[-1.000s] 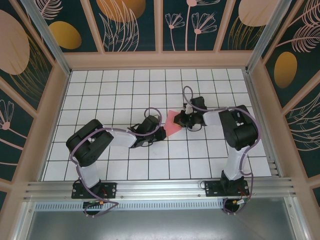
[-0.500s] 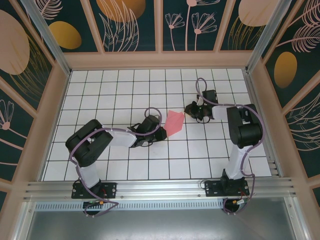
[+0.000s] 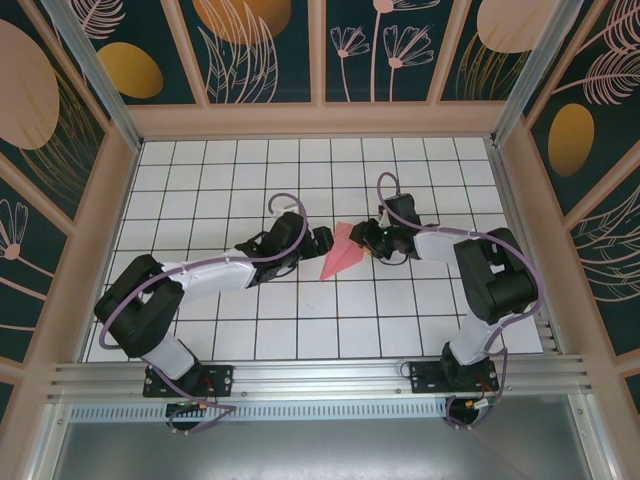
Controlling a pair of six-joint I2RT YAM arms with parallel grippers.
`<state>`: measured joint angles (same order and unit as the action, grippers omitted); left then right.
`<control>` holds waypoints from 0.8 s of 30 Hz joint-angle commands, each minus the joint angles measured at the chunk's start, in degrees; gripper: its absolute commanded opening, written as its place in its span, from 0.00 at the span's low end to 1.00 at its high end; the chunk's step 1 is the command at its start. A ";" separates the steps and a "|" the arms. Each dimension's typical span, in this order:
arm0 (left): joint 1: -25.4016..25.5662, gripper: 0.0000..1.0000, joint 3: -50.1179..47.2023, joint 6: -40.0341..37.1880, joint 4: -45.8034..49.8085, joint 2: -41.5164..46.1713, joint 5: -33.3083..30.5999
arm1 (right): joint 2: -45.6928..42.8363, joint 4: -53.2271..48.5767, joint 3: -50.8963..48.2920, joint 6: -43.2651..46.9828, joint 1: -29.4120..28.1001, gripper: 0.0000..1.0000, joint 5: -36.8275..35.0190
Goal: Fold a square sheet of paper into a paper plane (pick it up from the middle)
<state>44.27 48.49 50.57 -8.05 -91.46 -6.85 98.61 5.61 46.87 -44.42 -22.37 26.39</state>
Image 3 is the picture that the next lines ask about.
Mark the pink paper sheet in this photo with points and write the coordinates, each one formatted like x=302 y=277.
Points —
x=340 y=255

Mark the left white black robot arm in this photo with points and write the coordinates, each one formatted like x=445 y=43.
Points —
x=135 y=310

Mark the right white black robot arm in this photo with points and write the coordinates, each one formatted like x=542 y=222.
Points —
x=500 y=280

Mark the grey metal sheet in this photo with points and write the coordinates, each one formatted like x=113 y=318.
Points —
x=320 y=450

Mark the aluminium mounting rail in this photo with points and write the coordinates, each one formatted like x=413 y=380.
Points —
x=320 y=375

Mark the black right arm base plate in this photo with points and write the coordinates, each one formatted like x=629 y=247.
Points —
x=425 y=377

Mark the aluminium side rail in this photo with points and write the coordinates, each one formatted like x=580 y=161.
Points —
x=507 y=190

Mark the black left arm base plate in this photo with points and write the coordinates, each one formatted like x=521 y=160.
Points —
x=220 y=380

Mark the aluminium corner post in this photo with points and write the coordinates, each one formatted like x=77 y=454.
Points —
x=535 y=75
x=97 y=75

